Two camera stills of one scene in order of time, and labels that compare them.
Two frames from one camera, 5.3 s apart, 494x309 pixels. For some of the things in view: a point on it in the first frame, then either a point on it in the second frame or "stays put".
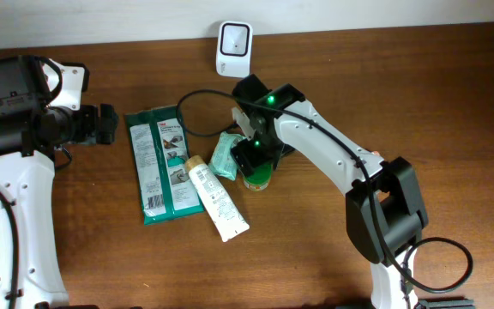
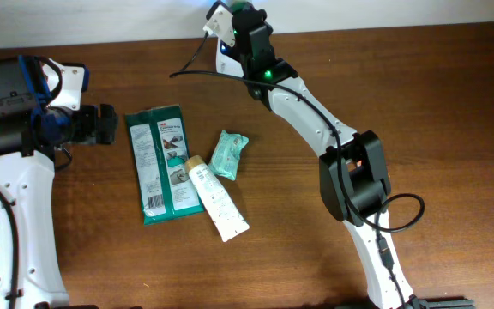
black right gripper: [243, 154] → [228, 50]
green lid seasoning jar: [260, 178] → [237, 5]
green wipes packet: [160, 149] stays put
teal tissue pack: [222, 161] stays put
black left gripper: [97, 131] stays put
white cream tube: [227, 218] stays put
